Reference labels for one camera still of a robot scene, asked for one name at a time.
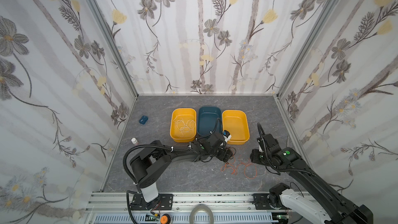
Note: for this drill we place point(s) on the orange button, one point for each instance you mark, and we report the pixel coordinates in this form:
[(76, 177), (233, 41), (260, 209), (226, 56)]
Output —
[(166, 219)]

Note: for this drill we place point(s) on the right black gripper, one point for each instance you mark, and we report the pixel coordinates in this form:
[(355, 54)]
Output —
[(256, 156)]

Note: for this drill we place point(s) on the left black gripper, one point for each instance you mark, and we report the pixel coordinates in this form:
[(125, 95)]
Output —
[(223, 153)]

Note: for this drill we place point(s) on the teal plastic bin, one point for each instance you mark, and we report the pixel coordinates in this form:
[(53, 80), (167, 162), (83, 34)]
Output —
[(209, 120)]

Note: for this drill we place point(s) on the tape roll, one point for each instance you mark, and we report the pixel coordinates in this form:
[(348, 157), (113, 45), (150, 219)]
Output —
[(201, 213)]

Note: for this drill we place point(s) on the right yellow plastic bin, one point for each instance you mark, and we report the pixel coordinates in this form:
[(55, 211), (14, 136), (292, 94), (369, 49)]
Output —
[(235, 122)]

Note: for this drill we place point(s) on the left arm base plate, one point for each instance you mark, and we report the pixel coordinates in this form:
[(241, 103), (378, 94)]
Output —
[(136, 202)]

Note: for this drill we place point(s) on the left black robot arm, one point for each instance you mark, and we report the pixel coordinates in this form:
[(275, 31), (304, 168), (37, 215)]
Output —
[(144, 164)]

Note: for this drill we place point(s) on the small white bottle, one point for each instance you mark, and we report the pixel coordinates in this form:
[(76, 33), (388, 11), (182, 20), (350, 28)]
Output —
[(134, 141)]

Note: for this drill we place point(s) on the aluminium frame rail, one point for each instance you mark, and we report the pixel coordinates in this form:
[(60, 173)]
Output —
[(227, 207)]

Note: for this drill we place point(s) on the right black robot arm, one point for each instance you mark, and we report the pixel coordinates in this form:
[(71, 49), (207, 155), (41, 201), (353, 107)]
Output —
[(330, 207)]

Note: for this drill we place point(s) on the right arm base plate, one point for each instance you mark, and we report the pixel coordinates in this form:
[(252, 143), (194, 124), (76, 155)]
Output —
[(262, 202)]

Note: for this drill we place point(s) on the yellow plastic bin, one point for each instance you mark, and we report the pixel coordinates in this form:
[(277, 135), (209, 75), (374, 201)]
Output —
[(235, 122), (183, 125)]

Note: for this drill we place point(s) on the left yellow plastic bin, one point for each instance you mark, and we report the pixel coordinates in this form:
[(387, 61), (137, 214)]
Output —
[(183, 125)]

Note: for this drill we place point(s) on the small blue object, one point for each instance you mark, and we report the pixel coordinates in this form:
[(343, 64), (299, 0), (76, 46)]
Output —
[(143, 120)]

